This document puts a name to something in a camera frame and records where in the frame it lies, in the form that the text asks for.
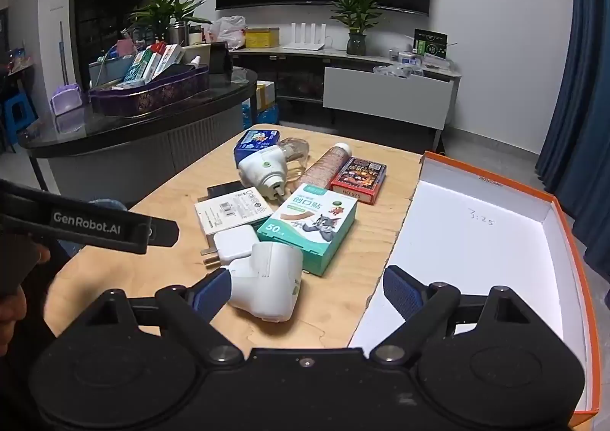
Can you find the potted plant in dark vase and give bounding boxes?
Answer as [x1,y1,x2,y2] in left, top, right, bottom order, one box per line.
[330,0,396,56]

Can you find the person's left hand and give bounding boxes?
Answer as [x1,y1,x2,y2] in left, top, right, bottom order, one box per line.
[0,243,52,360]

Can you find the white USB charger plug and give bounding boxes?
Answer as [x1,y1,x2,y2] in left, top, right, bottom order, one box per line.
[200,225,260,270]

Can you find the green and white carton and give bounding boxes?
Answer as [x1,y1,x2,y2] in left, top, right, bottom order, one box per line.
[125,50,160,84]

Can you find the red playing card box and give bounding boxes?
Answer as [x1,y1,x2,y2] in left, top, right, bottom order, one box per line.
[330,157,388,206]

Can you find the white router with antennas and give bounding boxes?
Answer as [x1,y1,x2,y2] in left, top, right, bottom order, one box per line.
[282,22,334,53]

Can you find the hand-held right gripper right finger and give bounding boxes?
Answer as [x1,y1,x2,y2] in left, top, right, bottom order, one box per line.
[371,264,526,366]

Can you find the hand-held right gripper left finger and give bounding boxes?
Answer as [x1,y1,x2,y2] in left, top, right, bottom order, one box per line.
[93,266,245,366]

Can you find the white and red plastic bag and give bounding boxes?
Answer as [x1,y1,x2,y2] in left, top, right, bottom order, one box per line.
[206,15,247,50]

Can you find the white cabinet drawer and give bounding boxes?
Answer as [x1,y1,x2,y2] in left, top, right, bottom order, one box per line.
[323,66,454,131]

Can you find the black and green box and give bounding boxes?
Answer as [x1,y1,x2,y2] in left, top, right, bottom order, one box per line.
[413,29,449,57]

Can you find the orange and white cardboard box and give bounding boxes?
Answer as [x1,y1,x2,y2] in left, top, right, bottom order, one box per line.
[348,151,602,429]

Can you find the white labelled charger box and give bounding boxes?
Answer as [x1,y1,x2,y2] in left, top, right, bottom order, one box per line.
[194,186,275,248]

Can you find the teal white bandage box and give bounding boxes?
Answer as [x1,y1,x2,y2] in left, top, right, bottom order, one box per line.
[256,182,358,277]

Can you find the copper tube with white cap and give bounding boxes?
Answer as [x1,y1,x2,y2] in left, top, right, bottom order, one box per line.
[300,142,352,191]

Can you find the leafy green plant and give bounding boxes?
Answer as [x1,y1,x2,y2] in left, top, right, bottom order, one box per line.
[128,0,213,38]

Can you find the large white plug-in heater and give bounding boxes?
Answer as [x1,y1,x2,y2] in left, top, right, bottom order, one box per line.
[228,241,304,323]

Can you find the red and white carton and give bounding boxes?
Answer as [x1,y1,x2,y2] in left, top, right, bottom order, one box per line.
[150,44,184,79]

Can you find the clear plastic bag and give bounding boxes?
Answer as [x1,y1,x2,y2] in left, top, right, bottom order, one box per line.
[373,64,413,79]

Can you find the beige box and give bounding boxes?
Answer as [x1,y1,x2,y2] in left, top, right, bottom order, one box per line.
[183,44,210,67]

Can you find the white plug-in heater green dot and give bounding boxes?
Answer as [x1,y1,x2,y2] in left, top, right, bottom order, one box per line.
[237,150,289,203]

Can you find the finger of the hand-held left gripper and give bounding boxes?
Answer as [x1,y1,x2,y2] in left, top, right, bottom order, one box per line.
[143,217,180,249]

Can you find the purple patterned tray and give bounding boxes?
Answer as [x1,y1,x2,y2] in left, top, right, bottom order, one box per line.
[89,64,210,117]

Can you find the dark round counter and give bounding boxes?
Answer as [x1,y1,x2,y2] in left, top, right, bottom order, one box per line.
[16,68,259,207]

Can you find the long TV cabinet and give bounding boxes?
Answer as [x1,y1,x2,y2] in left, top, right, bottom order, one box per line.
[229,42,463,146]

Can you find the blue plastic stool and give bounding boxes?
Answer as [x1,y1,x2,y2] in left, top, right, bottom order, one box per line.
[0,95,36,146]

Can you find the small blue printed box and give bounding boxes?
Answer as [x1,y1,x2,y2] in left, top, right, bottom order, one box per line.
[233,128,281,169]

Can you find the person's jeans leg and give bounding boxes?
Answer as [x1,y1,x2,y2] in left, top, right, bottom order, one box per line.
[59,196,128,256]

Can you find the dark blue curtain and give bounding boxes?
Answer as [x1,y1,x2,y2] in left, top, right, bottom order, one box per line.
[536,0,610,286]

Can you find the clear plastic containers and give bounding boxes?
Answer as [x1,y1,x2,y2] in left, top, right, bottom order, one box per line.
[388,48,451,72]

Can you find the blue wrapped bottle pack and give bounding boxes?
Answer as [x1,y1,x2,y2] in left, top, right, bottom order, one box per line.
[241,100,279,127]

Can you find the white and yellow cardboard box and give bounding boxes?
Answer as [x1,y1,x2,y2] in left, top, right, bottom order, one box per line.
[256,80,276,110]

